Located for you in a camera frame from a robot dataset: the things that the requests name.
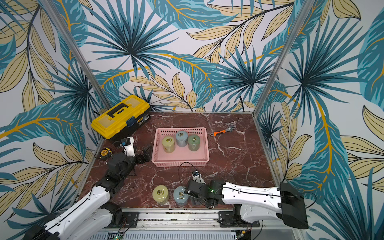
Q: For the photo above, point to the yellow-green tea canister front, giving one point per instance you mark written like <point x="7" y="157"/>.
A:
<point x="161" y="194"/>

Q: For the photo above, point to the green tea canister back right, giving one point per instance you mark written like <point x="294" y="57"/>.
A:
<point x="194" y="143"/>

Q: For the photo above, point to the yellow-green tea canister left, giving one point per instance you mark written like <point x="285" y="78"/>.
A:
<point x="168" y="144"/>

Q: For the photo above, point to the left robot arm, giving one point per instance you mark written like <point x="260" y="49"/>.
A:
<point x="95" y="210"/>

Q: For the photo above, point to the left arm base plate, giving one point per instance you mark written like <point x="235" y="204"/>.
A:
<point x="124" y="218"/>

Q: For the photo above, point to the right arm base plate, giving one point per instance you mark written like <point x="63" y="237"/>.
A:
<point x="227" y="219"/>

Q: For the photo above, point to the yellow black toolbox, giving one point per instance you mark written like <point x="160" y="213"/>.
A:
<point x="123" y="119"/>

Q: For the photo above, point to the pink plastic basket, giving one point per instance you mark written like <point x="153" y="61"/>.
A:
<point x="181" y="154"/>

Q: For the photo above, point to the yellow-green tea canister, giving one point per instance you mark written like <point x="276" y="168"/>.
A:
<point x="161" y="194"/>
<point x="168" y="144"/>

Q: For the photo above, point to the aluminium front rail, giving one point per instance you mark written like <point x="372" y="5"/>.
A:
<point x="194" y="224"/>

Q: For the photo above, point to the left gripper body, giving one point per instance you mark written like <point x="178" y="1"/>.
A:
<point x="131" y="162"/>

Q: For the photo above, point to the blue-grey tea canister back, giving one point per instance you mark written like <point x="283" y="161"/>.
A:
<point x="182" y="138"/>

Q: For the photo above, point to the blue-grey tea canister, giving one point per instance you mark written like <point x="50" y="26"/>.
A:
<point x="182" y="138"/>
<point x="180" y="197"/>

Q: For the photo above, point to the orange adjustable wrench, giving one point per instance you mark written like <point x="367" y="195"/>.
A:
<point x="229" y="129"/>

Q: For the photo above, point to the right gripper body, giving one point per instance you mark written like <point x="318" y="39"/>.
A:
<point x="191" y="189"/>

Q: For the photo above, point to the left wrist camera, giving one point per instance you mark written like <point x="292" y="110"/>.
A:
<point x="128" y="145"/>

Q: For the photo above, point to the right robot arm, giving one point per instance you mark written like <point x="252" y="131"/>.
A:
<point x="251" y="204"/>

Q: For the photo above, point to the yellow black tape measure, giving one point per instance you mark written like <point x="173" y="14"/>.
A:
<point x="104" y="154"/>

